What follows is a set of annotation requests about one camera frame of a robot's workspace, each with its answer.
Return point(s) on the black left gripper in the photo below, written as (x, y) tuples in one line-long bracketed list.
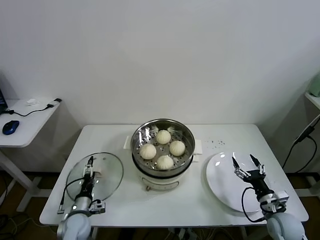
[(87, 186)]

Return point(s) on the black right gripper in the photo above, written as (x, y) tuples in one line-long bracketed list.
[(260, 182)]

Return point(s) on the glass pot lid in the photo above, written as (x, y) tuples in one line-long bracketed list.
[(107, 175)]

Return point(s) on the white steamed baozi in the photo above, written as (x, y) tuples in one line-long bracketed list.
[(177, 148), (148, 151), (165, 162), (163, 137)]

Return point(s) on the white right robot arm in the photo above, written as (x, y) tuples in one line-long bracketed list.
[(285, 227)]

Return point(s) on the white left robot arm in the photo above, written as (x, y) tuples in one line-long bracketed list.
[(75, 225)]

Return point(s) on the steel steamer basket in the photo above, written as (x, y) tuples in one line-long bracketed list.
[(186, 140)]

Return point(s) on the white round plate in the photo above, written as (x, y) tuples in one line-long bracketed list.
[(222, 180)]

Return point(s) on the scattered dark crumbs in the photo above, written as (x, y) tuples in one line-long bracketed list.
[(220, 143)]

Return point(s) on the white side desk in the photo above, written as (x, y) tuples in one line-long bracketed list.
[(30, 125)]

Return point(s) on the crumpled white tissue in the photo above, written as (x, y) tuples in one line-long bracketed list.
[(32, 101)]

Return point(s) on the white power strip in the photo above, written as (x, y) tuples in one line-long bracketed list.
[(186, 235)]

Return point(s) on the blue computer mouse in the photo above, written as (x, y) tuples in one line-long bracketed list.
[(11, 126)]

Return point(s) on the white shelf board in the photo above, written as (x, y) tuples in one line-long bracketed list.
[(315, 101)]

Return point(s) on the pale green container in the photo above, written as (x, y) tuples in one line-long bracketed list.
[(316, 87)]

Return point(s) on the dark laptop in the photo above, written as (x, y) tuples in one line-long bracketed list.
[(2, 97)]

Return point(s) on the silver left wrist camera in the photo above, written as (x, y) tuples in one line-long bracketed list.
[(98, 207)]

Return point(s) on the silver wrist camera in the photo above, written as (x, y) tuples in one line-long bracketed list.
[(98, 207), (281, 197)]

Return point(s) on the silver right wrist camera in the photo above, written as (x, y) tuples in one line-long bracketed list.
[(281, 197)]

